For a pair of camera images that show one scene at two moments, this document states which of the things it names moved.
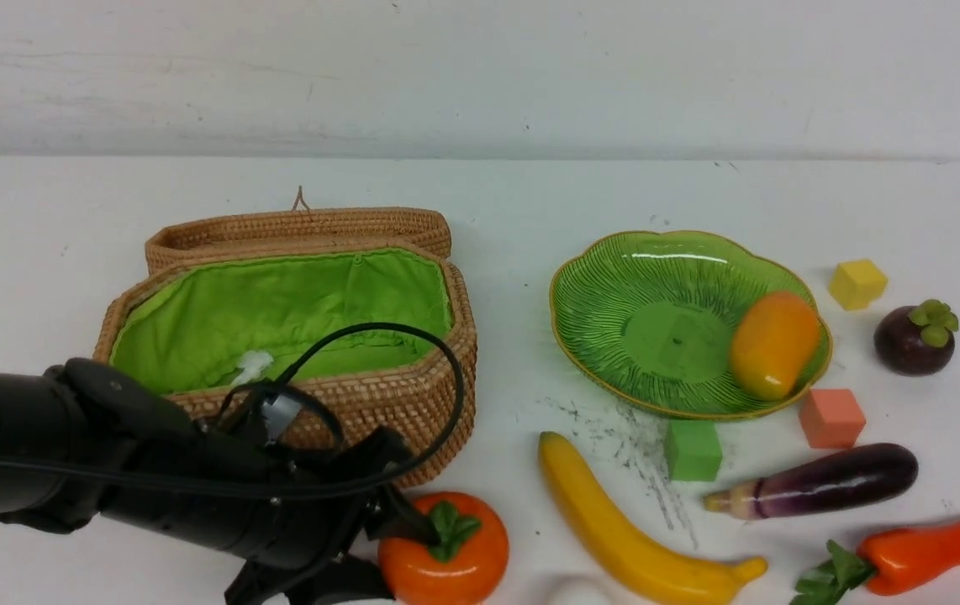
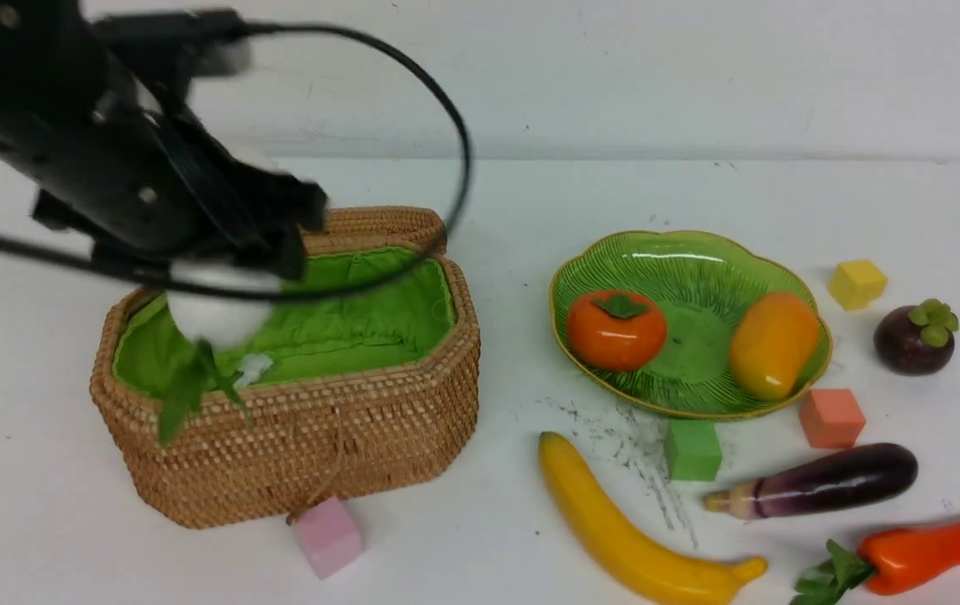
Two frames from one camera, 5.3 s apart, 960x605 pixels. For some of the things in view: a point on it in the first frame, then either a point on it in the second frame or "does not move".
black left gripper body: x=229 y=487 → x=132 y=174
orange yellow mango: x=772 y=344 does not move
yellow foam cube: x=855 y=284 does not move
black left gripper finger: x=392 y=515 → x=281 y=205
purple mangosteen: x=916 y=340 does not move
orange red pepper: x=891 y=560 does not move
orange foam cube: x=831 y=418 does not move
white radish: x=578 y=591 → x=227 y=323
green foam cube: x=693 y=449 does not move
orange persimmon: x=468 y=561 → x=616 y=330
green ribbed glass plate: x=653 y=316 does not move
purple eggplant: x=831 y=479 does not move
